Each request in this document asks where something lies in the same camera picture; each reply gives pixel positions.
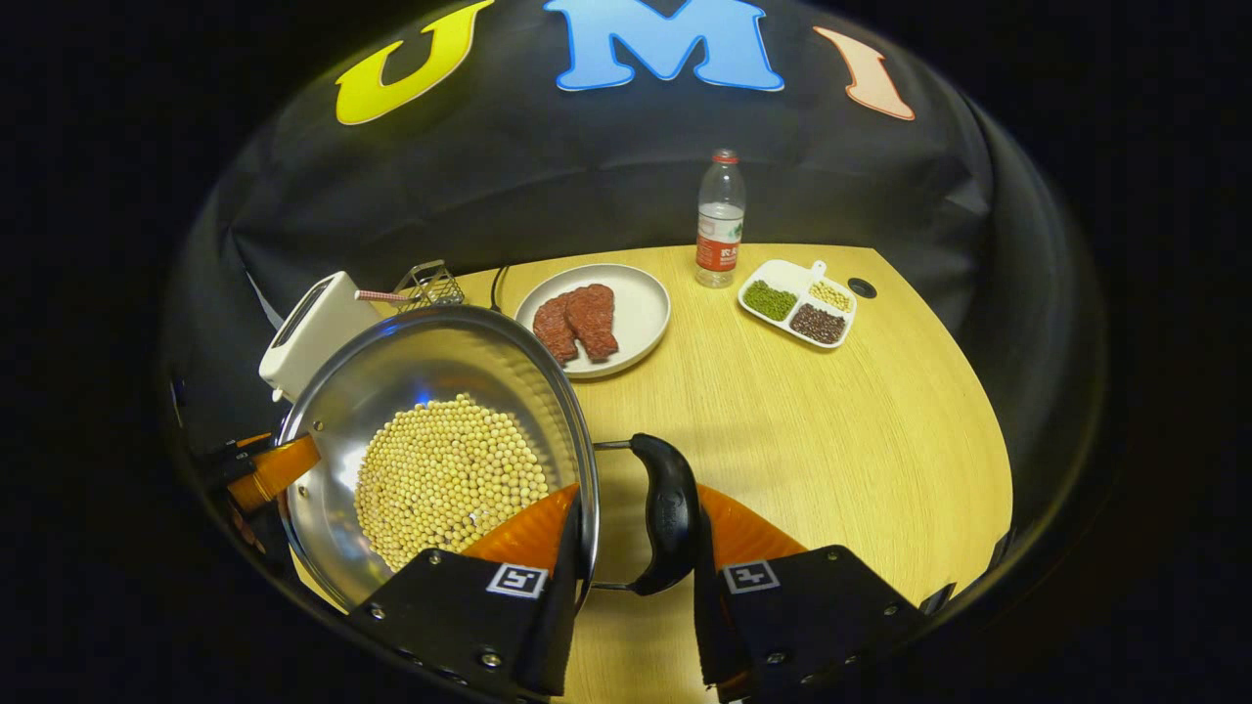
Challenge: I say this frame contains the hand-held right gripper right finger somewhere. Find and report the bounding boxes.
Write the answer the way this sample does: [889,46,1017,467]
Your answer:
[693,484,930,703]

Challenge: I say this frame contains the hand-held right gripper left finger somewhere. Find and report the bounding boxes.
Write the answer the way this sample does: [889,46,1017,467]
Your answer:
[347,483,588,703]

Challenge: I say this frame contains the stainless steel pot black handles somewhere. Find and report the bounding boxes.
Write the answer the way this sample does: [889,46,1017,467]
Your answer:
[277,305,703,612]

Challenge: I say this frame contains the white toaster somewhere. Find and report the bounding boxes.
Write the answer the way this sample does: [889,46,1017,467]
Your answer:
[258,271,383,403]

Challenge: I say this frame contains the pile of soybeans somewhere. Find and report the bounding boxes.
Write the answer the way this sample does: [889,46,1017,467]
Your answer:
[354,393,552,574]

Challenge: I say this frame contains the pile of dark red beans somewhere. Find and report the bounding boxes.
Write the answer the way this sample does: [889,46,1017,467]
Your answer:
[789,303,849,346]

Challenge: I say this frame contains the red meat slice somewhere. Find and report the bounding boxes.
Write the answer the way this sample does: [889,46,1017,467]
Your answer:
[532,292,580,366]
[565,283,621,364]

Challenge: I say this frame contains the pile of green beans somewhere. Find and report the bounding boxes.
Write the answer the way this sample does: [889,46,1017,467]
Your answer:
[742,281,799,323]

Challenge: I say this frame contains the white divided dish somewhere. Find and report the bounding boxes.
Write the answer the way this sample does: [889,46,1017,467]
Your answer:
[737,258,860,351]

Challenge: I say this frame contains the round white plate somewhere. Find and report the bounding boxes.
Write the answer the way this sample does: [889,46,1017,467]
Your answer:
[514,263,673,380]

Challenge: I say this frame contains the clear plastic water bottle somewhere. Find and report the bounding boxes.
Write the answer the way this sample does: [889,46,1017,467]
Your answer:
[694,149,747,290]

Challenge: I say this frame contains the black backdrop cloth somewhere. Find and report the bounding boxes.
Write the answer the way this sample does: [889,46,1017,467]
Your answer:
[161,0,1106,461]

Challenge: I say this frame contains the metal wire rack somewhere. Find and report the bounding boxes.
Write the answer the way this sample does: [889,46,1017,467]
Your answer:
[354,259,467,313]

